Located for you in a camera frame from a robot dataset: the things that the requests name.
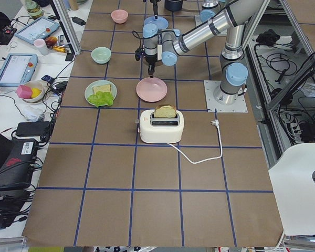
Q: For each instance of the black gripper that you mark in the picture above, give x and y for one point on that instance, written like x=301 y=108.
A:
x=155 y=6
x=150 y=60

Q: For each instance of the pink plate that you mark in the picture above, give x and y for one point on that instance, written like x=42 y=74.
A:
x=151 y=89

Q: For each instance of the blue plate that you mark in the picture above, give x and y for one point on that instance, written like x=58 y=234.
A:
x=160 y=22

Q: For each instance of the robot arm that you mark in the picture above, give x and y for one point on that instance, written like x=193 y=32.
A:
x=203 y=12
x=166 y=45

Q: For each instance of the dark blue cooking pot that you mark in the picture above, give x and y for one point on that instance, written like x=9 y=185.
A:
x=173 y=5

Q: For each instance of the pink bowl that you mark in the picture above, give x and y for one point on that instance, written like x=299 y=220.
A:
x=119 y=16

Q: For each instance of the bread slice in toaster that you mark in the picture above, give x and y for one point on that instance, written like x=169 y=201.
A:
x=165 y=111

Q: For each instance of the bread slice on plate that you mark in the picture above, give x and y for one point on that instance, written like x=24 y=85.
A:
x=102 y=88

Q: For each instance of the mint green bowl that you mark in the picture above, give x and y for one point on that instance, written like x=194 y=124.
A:
x=101 y=55

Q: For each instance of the green lettuce leaf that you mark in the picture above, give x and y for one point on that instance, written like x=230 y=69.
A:
x=101 y=99

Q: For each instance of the white toaster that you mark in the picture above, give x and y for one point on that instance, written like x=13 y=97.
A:
x=160 y=130

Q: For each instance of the mint green plate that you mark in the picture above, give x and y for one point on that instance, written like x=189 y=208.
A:
x=89 y=90

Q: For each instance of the pink plastic cup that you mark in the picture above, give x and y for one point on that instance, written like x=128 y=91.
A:
x=41 y=46

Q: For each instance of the upper blue teach pendant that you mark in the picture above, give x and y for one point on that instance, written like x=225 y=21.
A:
x=40 y=28

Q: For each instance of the blue teach pendant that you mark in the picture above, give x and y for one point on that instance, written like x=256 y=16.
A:
x=17 y=69
x=40 y=28

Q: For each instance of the beige bowl with toys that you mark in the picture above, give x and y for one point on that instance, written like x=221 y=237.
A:
x=32 y=91

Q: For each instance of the black power adapter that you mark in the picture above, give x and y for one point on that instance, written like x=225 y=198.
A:
x=26 y=129

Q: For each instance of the lower blue teach pendant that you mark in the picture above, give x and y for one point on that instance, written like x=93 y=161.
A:
x=17 y=69

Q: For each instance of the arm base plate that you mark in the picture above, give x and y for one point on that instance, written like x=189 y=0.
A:
x=217 y=101
x=197 y=20

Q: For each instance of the aluminium frame post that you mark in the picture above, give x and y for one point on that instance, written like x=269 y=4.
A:
x=66 y=26

